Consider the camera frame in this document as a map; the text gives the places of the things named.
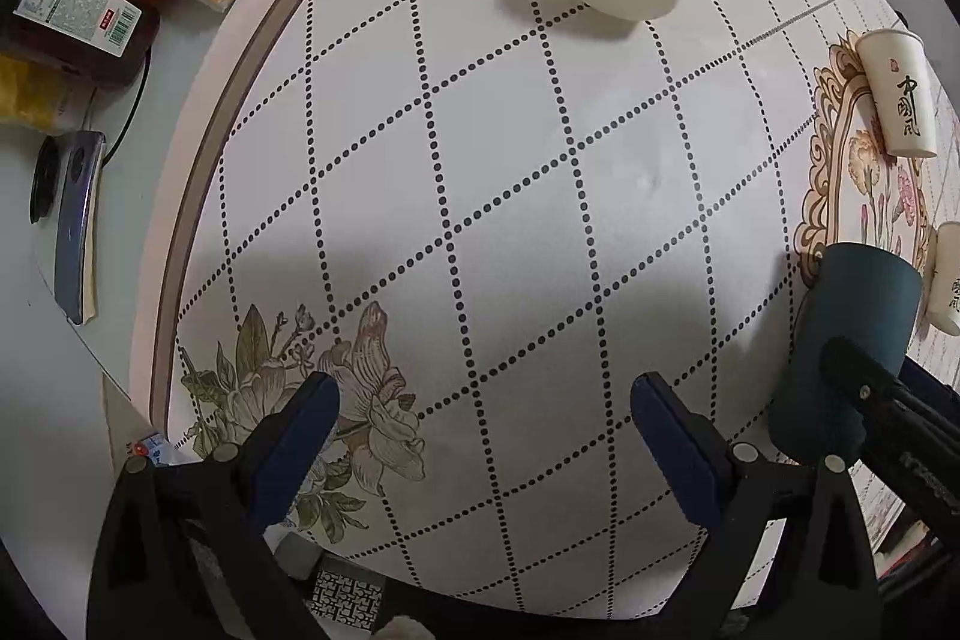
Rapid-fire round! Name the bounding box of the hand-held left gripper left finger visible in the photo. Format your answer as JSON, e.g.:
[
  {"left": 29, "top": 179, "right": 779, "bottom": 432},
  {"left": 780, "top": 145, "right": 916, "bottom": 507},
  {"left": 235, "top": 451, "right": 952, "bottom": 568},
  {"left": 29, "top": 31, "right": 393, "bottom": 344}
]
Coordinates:
[{"left": 86, "top": 372, "right": 341, "bottom": 640}]

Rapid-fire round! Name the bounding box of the small blue white packet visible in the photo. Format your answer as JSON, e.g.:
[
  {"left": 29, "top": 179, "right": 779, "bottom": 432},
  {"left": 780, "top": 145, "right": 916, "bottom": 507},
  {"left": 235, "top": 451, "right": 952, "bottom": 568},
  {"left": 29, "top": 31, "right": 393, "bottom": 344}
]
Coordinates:
[{"left": 127, "top": 431, "right": 177, "bottom": 467}]

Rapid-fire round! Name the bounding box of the dotted floral tablecloth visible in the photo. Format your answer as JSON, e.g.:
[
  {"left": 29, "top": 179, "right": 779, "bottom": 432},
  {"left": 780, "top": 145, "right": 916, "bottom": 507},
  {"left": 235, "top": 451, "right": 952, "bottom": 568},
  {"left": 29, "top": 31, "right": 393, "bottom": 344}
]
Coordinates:
[{"left": 150, "top": 0, "right": 960, "bottom": 618}]

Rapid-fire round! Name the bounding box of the yellow package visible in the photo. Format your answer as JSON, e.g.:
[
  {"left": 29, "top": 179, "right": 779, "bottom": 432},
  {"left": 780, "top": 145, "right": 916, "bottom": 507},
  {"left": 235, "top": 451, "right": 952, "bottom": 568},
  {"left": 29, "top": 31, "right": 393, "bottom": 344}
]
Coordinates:
[{"left": 0, "top": 53, "right": 76, "bottom": 133}]

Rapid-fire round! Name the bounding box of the printed white paper cup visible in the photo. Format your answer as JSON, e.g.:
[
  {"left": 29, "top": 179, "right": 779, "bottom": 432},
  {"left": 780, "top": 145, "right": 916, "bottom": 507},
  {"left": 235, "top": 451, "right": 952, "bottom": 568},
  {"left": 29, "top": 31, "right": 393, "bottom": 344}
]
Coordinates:
[
  {"left": 924, "top": 221, "right": 960, "bottom": 337},
  {"left": 855, "top": 29, "right": 940, "bottom": 160}
]

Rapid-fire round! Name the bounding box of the dark bottle with white label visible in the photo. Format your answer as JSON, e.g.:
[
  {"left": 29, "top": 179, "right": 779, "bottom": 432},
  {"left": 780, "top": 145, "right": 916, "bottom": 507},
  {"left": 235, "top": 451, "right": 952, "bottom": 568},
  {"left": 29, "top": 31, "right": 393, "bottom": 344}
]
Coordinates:
[{"left": 0, "top": 0, "right": 161, "bottom": 90}]

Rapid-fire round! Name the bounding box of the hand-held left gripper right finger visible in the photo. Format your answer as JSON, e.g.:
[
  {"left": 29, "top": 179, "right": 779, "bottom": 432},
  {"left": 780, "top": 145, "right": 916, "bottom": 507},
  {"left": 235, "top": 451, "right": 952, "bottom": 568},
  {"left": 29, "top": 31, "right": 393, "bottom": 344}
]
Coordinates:
[{"left": 631, "top": 372, "right": 880, "bottom": 640}]

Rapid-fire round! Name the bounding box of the dark teal cup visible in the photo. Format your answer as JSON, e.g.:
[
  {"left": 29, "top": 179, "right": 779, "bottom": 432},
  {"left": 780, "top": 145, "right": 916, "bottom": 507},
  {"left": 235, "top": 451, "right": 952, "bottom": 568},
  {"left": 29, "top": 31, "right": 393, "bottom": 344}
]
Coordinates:
[{"left": 766, "top": 242, "right": 923, "bottom": 465}]

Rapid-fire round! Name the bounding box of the black cable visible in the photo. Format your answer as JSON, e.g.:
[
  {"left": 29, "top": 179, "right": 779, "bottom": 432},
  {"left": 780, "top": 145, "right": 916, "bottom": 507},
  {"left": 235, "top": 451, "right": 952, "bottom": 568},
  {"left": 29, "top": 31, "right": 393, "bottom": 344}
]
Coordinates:
[{"left": 97, "top": 44, "right": 155, "bottom": 169}]

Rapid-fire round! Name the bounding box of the grey smartphone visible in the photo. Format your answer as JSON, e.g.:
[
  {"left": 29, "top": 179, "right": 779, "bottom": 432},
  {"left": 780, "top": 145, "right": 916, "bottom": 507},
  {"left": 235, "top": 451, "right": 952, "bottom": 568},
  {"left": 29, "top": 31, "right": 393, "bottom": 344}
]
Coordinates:
[{"left": 30, "top": 130, "right": 107, "bottom": 326}]

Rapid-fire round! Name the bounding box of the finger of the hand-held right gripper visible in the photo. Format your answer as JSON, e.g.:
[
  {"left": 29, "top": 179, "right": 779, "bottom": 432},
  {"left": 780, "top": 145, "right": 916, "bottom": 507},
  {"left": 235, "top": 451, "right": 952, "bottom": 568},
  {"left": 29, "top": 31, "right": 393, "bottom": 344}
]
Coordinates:
[{"left": 819, "top": 336, "right": 960, "bottom": 461}]

